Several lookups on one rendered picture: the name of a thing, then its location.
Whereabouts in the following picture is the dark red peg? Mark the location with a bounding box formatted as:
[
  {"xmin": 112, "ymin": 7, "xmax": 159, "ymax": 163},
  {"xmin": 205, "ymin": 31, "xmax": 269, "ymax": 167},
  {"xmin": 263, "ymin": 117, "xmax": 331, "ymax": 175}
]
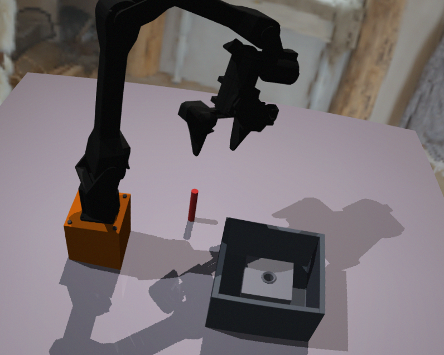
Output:
[{"xmin": 188, "ymin": 189, "xmax": 198, "ymax": 222}]

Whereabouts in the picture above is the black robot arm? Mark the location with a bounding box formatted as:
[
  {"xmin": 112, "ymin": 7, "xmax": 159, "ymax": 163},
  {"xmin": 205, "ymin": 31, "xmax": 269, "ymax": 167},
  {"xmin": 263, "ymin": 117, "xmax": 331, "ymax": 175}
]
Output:
[{"xmin": 75, "ymin": 0, "xmax": 300, "ymax": 224}]

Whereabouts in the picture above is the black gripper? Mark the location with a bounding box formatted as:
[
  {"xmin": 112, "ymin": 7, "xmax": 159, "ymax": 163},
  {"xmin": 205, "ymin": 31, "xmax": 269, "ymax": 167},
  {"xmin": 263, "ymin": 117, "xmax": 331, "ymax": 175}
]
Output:
[{"xmin": 178, "ymin": 73, "xmax": 257, "ymax": 156}]

